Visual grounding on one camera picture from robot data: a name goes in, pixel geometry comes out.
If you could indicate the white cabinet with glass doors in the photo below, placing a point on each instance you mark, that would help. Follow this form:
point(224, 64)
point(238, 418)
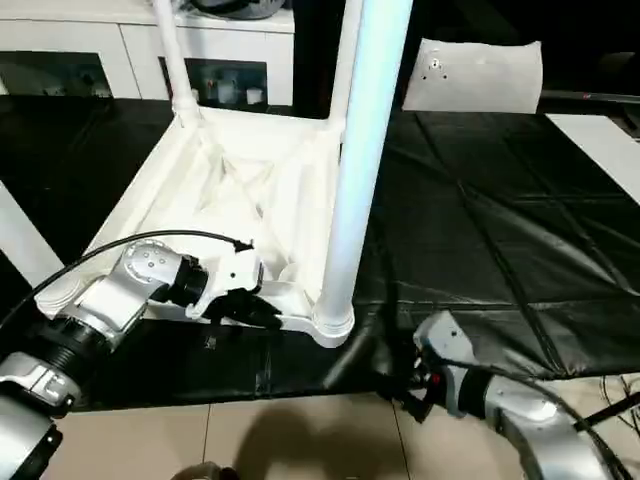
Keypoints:
point(100, 45)

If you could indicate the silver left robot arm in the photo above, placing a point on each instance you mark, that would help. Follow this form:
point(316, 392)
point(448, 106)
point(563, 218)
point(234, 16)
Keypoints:
point(125, 280)

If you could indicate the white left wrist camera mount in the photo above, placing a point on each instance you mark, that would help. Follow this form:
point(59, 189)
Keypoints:
point(235, 268)

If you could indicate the white plastic table top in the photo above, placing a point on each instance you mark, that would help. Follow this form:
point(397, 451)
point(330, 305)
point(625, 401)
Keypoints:
point(240, 180)

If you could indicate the white plastic table leg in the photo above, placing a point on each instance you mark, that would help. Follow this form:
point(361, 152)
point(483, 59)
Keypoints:
point(360, 150)
point(341, 80)
point(172, 55)
point(22, 240)

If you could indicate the white flat panel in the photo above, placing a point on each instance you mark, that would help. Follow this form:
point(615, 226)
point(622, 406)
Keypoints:
point(475, 75)

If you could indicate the black work mat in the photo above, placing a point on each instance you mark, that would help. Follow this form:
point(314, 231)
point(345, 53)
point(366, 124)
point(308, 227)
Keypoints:
point(520, 250)

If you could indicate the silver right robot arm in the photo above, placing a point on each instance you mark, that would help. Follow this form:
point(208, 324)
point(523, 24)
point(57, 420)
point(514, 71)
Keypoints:
point(530, 415)

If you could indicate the white flat sheet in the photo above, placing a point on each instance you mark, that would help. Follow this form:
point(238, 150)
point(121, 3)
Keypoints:
point(600, 150)

